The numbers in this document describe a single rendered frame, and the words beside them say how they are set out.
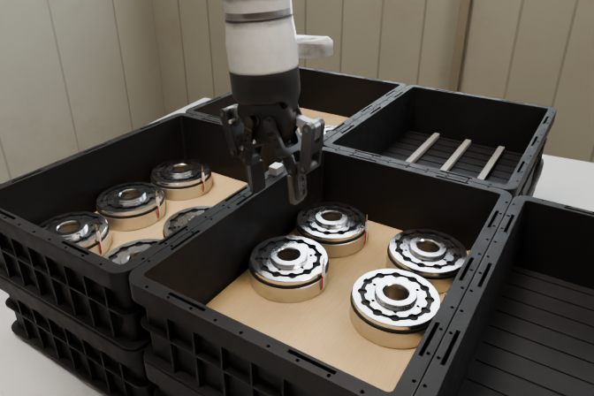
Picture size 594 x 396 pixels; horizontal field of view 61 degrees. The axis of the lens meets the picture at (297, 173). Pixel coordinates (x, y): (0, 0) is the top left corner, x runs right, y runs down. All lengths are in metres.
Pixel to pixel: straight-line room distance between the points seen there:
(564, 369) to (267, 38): 0.46
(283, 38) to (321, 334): 0.33
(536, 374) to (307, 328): 0.25
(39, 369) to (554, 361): 0.65
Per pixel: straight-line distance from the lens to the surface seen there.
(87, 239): 0.75
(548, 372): 0.62
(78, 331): 0.69
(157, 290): 0.52
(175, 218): 0.77
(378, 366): 0.58
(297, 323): 0.61
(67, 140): 2.87
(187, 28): 3.09
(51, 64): 2.76
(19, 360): 0.85
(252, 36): 0.51
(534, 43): 2.43
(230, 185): 0.91
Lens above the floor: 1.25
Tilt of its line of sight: 26 degrees down
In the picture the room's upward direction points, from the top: straight up
